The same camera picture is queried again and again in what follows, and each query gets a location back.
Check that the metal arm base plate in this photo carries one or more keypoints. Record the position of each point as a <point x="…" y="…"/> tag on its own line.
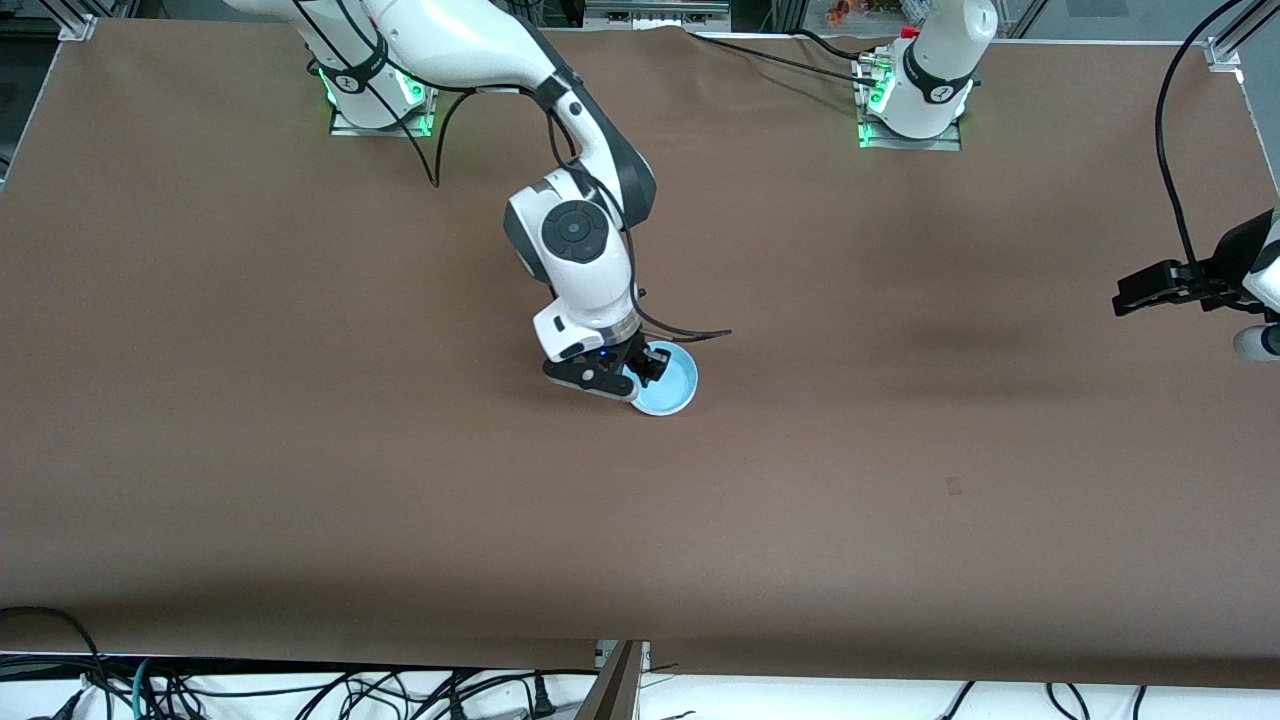
<point x="350" y="125"/>
<point x="910" y="143"/>

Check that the light blue plastic bowl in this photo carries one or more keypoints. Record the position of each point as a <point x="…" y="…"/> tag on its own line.
<point x="674" y="390"/>

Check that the brown table cover sheet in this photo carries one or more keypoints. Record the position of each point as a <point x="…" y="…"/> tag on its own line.
<point x="300" y="450"/>

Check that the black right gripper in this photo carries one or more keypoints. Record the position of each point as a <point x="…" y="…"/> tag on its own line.
<point x="634" y="352"/>

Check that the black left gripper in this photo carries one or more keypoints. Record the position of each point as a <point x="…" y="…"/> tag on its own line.
<point x="1228" y="270"/>

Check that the aluminium frame post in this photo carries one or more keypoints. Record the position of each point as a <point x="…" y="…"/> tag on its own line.
<point x="78" y="20"/>
<point x="1225" y="52"/>

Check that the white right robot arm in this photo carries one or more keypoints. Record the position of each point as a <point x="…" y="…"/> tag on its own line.
<point x="575" y="260"/>

